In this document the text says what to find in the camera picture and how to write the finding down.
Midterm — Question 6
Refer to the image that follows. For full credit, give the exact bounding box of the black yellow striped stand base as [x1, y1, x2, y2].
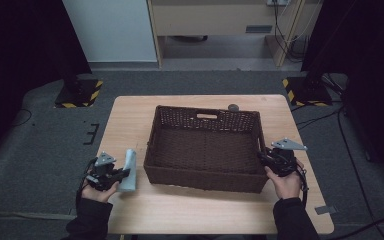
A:
[282, 75, 334, 108]
[53, 74, 104, 109]

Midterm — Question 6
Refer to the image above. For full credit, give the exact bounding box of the light blue cloth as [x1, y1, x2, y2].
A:
[116, 148, 138, 193]

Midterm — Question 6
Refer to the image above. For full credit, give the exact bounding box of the bundle of hanging cables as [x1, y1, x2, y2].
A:
[273, 0, 312, 64]

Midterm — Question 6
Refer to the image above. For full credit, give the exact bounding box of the white cabinet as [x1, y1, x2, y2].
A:
[62, 0, 158, 63]

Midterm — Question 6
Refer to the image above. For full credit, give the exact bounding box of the hand-held gripper cable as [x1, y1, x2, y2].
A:
[75, 157, 98, 214]
[295, 165, 310, 208]

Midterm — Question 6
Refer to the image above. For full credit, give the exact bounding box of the looped thin black floor cable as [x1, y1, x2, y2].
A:
[11, 108, 33, 128]

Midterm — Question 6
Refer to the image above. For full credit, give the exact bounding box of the long thin black floor cable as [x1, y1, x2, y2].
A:
[337, 107, 384, 240]

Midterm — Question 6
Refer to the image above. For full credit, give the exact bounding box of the short black floor cable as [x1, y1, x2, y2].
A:
[295, 107, 343, 130]

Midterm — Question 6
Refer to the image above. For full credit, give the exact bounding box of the thick black floor cable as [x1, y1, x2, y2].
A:
[326, 214, 384, 240]

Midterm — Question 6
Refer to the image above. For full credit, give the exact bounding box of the black curtain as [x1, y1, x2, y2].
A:
[301, 0, 384, 188]
[0, 0, 93, 164]

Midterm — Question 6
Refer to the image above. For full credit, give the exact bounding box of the person's left hand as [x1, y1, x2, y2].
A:
[80, 178, 120, 205]

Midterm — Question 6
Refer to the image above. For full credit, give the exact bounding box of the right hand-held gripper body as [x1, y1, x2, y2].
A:
[263, 137, 309, 178]

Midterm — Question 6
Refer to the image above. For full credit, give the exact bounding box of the person's right hand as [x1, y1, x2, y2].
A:
[263, 159, 305, 201]

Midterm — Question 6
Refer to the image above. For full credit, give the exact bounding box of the right hand-held gripper cable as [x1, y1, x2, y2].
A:
[295, 165, 310, 208]

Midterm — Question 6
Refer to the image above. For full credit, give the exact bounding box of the brown wicker basket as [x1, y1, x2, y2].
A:
[143, 105, 270, 195]

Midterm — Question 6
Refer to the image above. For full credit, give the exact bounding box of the light wooden desk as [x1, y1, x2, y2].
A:
[146, 0, 307, 68]

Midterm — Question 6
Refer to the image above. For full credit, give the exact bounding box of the left hand-held gripper cable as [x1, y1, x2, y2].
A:
[75, 157, 98, 214]

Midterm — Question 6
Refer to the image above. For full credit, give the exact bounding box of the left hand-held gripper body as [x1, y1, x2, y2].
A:
[85, 151, 122, 192]

